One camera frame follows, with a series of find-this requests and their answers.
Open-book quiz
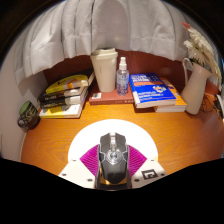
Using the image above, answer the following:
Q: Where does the white pitcher vase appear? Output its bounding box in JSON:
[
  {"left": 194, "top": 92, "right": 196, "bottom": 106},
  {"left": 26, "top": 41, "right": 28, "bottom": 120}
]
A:
[{"left": 180, "top": 57, "right": 213, "bottom": 116}]

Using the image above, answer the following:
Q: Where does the clear spray bottle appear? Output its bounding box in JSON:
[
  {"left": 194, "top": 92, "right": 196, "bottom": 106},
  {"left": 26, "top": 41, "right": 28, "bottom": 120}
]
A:
[{"left": 115, "top": 56, "right": 130, "bottom": 97}]

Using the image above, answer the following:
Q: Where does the yellow and white book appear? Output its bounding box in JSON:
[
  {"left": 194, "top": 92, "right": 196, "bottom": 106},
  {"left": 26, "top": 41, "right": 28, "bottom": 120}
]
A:
[{"left": 39, "top": 99, "right": 88, "bottom": 119}]

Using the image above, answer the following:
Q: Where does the white pleated curtain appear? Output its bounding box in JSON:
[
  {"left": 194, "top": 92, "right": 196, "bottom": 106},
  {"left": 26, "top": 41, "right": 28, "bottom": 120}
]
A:
[{"left": 13, "top": 0, "right": 201, "bottom": 84}]

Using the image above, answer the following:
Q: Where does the cream lidded travel cup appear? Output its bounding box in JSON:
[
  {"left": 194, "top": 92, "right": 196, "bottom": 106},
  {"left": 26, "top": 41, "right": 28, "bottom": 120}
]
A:
[{"left": 90, "top": 47, "right": 119, "bottom": 93}]

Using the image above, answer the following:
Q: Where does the thin black book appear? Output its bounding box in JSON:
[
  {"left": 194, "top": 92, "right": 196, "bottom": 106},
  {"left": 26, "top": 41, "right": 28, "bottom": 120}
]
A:
[
  {"left": 39, "top": 94, "right": 89, "bottom": 110},
  {"left": 37, "top": 85, "right": 89, "bottom": 103}
]

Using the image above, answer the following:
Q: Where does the dark mug with green inside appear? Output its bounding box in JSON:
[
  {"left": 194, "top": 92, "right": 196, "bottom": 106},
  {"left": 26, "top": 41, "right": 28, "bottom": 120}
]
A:
[{"left": 17, "top": 100, "right": 42, "bottom": 131}]

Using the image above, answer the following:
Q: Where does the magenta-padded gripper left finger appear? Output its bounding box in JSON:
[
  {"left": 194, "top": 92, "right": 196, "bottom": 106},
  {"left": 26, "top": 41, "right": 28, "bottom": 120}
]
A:
[{"left": 58, "top": 144, "right": 101, "bottom": 190}]

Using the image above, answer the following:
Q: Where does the yellow and black book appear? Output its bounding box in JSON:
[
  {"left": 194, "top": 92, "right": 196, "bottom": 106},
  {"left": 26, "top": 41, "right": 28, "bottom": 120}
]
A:
[{"left": 44, "top": 68, "right": 96, "bottom": 95}]

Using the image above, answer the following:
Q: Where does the black cable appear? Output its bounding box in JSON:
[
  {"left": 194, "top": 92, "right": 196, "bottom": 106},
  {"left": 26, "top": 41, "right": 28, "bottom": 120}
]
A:
[{"left": 199, "top": 94, "right": 222, "bottom": 118}]

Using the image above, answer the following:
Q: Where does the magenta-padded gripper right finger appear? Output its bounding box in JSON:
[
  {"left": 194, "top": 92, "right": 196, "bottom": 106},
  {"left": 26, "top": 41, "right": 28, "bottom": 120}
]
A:
[{"left": 127, "top": 144, "right": 168, "bottom": 190}]

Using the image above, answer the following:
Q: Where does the white flower bouquet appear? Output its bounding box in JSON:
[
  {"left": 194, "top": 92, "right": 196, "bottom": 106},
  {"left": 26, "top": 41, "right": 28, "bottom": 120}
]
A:
[{"left": 181, "top": 21, "right": 223, "bottom": 84}]

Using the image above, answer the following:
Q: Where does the red-brown book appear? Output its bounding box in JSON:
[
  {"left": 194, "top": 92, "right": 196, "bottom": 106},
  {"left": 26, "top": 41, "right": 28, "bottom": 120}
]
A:
[{"left": 88, "top": 81, "right": 135, "bottom": 106}]

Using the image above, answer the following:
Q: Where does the blue book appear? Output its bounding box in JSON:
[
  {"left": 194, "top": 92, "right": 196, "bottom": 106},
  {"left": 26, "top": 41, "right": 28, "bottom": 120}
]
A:
[{"left": 128, "top": 72, "right": 178, "bottom": 109}]

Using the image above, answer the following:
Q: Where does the white yellow black mouse pad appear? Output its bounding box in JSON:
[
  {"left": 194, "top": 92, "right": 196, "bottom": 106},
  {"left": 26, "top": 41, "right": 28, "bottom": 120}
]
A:
[{"left": 67, "top": 118, "right": 159, "bottom": 188}]

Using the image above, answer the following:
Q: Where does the black and grey computer mouse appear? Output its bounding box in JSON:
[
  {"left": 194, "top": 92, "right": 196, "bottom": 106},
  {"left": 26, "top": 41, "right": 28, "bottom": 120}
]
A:
[{"left": 96, "top": 131, "right": 130, "bottom": 188}]

